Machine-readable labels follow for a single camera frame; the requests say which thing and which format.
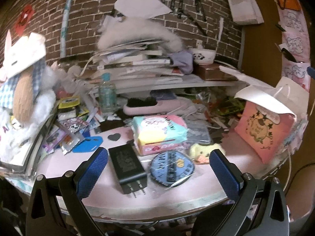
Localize light blue wall pipe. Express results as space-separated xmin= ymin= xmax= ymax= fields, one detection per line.
xmin=60 ymin=0 xmax=72 ymax=58

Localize brown wooden box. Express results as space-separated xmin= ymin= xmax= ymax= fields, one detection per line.
xmin=194 ymin=64 xmax=237 ymax=81

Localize blue plastic tag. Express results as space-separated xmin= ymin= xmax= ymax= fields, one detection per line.
xmin=72 ymin=136 xmax=103 ymax=153

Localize clear plastic water bottle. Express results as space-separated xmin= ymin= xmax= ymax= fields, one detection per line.
xmin=98 ymin=73 xmax=117 ymax=114

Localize white plush dog toy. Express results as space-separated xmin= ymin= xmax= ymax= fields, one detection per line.
xmin=1 ymin=32 xmax=57 ymax=162

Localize yellow dog plush keychain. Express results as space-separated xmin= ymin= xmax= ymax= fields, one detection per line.
xmin=188 ymin=143 xmax=226 ymax=164

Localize purple grey cloth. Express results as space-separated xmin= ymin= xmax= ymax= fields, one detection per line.
xmin=168 ymin=50 xmax=194 ymax=75

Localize grey fluffy fur pile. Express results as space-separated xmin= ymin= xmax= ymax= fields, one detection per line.
xmin=97 ymin=18 xmax=185 ymax=53

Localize red paper wall decoration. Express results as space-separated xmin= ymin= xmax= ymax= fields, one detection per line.
xmin=14 ymin=4 xmax=34 ymax=37

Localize stack of books and papers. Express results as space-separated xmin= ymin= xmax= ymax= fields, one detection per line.
xmin=76 ymin=40 xmax=187 ymax=87

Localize black power adapter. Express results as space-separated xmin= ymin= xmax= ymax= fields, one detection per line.
xmin=109 ymin=144 xmax=147 ymax=198

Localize white panda bowl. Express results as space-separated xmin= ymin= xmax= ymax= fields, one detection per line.
xmin=191 ymin=49 xmax=216 ymax=65

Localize round blue badge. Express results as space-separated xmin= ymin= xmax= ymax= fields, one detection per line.
xmin=148 ymin=150 xmax=195 ymax=189

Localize pastel tissue pack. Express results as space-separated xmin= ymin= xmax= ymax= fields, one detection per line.
xmin=131 ymin=115 xmax=188 ymax=156

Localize clear plastic card case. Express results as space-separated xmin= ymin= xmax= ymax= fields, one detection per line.
xmin=185 ymin=120 xmax=213 ymax=146

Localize white paper sheet on wall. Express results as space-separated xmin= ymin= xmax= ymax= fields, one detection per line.
xmin=114 ymin=0 xmax=172 ymax=19

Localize white shelf board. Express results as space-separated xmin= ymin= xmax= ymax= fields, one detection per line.
xmin=116 ymin=80 xmax=241 ymax=94

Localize white hanging paper bag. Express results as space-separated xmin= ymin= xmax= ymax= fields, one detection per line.
xmin=228 ymin=0 xmax=264 ymax=26

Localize pink hairbrush black bristles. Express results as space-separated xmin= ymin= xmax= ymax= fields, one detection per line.
xmin=123 ymin=96 xmax=190 ymax=116

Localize pink cartoon hanging organizer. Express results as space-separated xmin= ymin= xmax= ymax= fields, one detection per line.
xmin=278 ymin=9 xmax=311 ymax=91

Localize pink cartoon paper bag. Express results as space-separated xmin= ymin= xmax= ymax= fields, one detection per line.
xmin=234 ymin=101 xmax=296 ymax=164

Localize yellow snack sachet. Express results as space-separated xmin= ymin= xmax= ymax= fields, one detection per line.
xmin=58 ymin=96 xmax=80 ymax=109

